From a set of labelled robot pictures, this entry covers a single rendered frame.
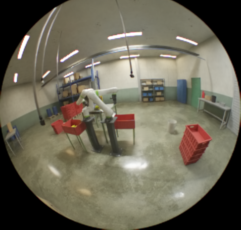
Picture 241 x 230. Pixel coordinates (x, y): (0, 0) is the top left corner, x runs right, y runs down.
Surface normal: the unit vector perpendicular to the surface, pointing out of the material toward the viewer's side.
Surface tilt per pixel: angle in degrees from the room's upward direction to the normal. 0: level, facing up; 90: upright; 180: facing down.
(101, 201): 0
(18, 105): 90
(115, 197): 0
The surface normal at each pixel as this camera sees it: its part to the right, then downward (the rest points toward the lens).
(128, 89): -0.18, 0.31
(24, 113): 0.98, -0.06
